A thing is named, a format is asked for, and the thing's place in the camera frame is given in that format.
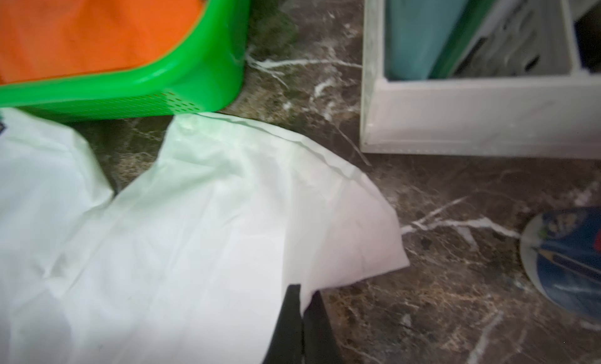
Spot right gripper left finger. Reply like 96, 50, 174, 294
262, 284, 303, 364

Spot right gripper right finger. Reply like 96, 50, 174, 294
303, 291, 344, 364

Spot white shorts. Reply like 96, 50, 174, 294
1, 108, 409, 363

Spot clear tube with blue cap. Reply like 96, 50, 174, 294
519, 206, 600, 321

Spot green plastic basket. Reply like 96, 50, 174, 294
1, 0, 251, 122

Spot teal folder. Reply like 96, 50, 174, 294
384, 0, 496, 82

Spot white desktop file organizer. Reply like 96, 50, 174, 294
359, 0, 600, 159

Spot orange folded cloth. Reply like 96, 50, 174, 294
1, 0, 208, 85

